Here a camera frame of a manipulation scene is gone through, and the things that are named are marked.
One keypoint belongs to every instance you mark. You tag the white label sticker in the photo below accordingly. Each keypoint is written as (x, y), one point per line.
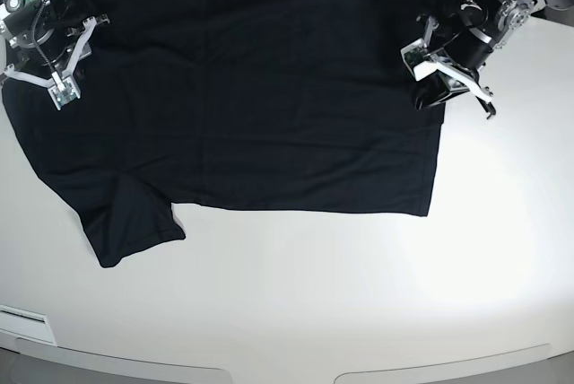
(27, 325)

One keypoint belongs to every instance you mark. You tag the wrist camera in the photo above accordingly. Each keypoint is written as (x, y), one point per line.
(417, 59)
(69, 92)

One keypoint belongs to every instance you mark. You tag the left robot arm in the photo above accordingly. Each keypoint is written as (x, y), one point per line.
(498, 18)

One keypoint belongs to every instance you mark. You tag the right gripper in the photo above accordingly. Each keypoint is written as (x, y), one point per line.
(44, 49)

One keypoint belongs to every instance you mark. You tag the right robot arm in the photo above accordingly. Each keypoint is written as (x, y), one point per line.
(54, 13)

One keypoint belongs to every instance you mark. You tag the black T-shirt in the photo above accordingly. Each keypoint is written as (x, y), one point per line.
(249, 105)

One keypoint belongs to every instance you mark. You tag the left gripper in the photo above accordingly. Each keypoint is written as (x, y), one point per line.
(464, 54)

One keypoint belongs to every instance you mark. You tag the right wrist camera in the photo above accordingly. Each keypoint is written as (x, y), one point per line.
(69, 92)

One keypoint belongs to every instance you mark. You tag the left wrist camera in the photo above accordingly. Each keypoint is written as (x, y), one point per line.
(417, 59)

